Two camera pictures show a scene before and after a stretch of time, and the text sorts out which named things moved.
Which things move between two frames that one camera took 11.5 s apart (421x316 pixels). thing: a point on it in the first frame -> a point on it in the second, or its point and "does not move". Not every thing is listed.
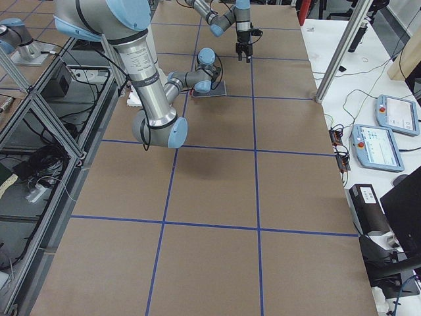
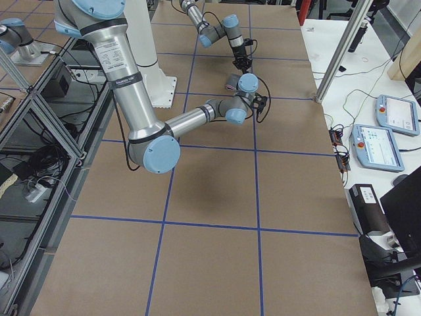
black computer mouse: [398, 178] does not move
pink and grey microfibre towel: [220, 90] -> [232, 81]
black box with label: [367, 213] does not move
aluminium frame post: [343, 50] does not move
